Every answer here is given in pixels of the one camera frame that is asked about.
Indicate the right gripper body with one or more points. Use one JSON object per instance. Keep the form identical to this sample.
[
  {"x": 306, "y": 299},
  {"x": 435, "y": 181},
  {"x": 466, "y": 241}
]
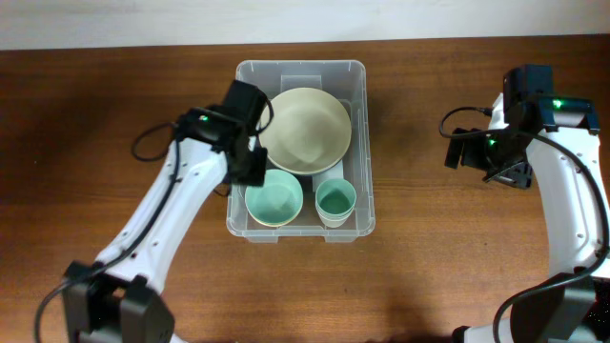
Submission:
[{"x": 499, "y": 157}]

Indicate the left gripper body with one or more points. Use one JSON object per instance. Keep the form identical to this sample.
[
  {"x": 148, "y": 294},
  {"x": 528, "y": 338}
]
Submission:
[{"x": 254, "y": 173}]

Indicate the mint green small bowl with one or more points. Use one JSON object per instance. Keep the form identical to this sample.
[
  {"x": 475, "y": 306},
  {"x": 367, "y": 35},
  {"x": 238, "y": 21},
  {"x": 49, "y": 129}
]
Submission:
[{"x": 279, "y": 198}]

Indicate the beige bowl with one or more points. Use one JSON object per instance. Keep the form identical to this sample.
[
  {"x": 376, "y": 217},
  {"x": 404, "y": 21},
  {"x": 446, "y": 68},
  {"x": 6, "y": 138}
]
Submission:
[{"x": 308, "y": 131}]

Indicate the mint green plastic cup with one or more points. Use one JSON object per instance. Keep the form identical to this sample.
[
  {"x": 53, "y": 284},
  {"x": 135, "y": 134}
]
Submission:
[{"x": 336, "y": 196}]

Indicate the cream plastic cup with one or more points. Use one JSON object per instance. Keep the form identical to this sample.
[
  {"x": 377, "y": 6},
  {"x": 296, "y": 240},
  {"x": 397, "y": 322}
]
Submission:
[{"x": 333, "y": 222}]

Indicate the yellow small bowl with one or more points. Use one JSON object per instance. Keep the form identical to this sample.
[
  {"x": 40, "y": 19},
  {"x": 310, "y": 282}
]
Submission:
[{"x": 273, "y": 224}]

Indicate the grey plastic cup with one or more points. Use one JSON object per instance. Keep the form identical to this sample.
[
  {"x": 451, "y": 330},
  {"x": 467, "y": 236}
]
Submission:
[{"x": 322, "y": 213}]

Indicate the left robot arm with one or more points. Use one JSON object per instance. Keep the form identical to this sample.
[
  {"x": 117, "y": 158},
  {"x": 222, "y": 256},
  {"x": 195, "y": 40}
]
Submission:
[{"x": 119, "y": 297}]

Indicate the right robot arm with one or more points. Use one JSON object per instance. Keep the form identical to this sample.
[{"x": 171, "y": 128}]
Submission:
[{"x": 536, "y": 135}]

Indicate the clear plastic storage bin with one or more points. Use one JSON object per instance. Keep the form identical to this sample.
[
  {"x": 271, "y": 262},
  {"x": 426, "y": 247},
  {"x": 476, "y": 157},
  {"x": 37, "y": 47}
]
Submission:
[{"x": 346, "y": 81}]

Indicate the white label in bin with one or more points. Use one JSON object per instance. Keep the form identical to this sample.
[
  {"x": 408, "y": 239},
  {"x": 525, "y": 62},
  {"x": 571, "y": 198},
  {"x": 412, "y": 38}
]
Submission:
[{"x": 335, "y": 172}]

